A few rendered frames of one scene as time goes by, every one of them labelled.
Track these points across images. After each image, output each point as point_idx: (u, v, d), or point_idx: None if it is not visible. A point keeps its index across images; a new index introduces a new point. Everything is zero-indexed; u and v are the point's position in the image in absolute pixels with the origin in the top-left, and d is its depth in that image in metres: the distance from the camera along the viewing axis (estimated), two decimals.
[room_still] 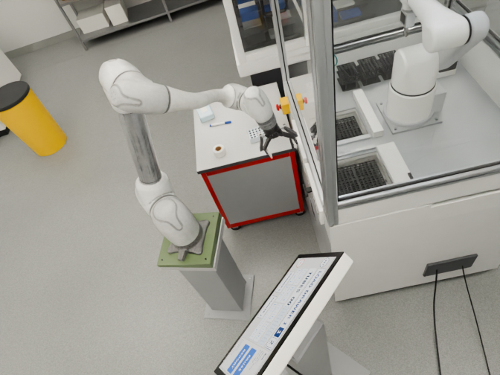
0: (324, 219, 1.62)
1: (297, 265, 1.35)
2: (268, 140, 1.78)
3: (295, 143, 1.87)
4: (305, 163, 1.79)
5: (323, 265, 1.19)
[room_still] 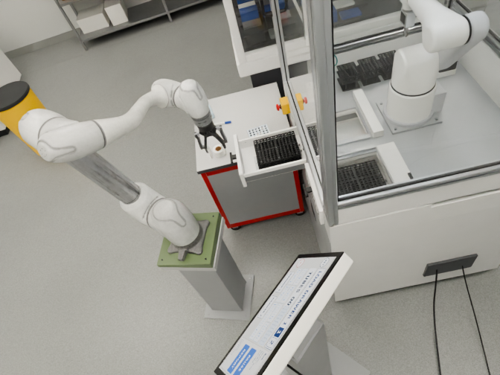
0: (324, 219, 1.62)
1: (297, 265, 1.35)
2: (204, 139, 1.72)
3: (234, 158, 1.89)
4: (242, 178, 1.82)
5: (323, 265, 1.19)
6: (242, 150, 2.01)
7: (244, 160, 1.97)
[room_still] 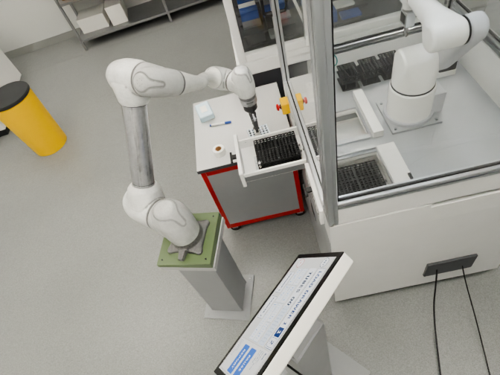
0: (324, 219, 1.62)
1: (297, 265, 1.35)
2: None
3: (234, 158, 1.89)
4: (242, 178, 1.82)
5: (323, 265, 1.19)
6: (242, 150, 2.01)
7: (244, 160, 1.97)
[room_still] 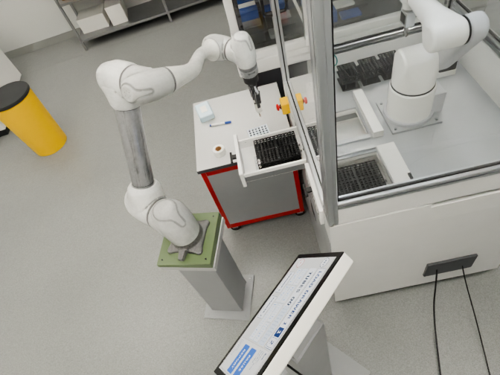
0: (324, 219, 1.62)
1: (297, 265, 1.35)
2: (249, 89, 1.87)
3: (234, 158, 1.89)
4: (242, 178, 1.82)
5: (323, 265, 1.19)
6: (242, 150, 2.01)
7: (244, 160, 1.97)
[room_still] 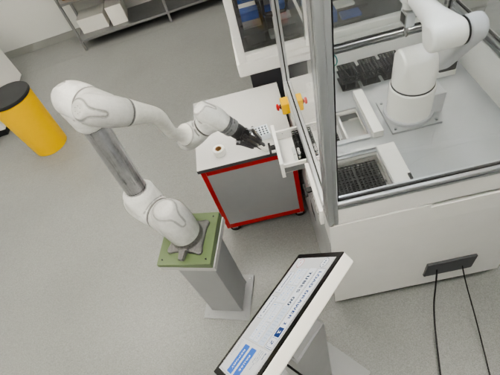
0: (324, 219, 1.62)
1: (297, 265, 1.35)
2: (245, 141, 1.80)
3: (273, 149, 1.88)
4: (282, 168, 1.80)
5: (323, 265, 1.19)
6: (279, 141, 2.00)
7: (281, 151, 1.95)
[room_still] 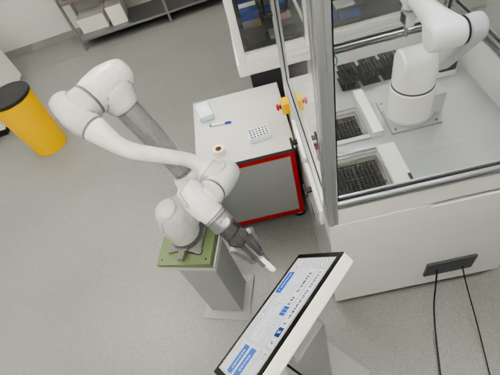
0: (324, 219, 1.62)
1: (297, 265, 1.35)
2: (244, 247, 1.29)
3: (295, 143, 1.87)
4: (305, 163, 1.79)
5: (323, 265, 1.19)
6: None
7: None
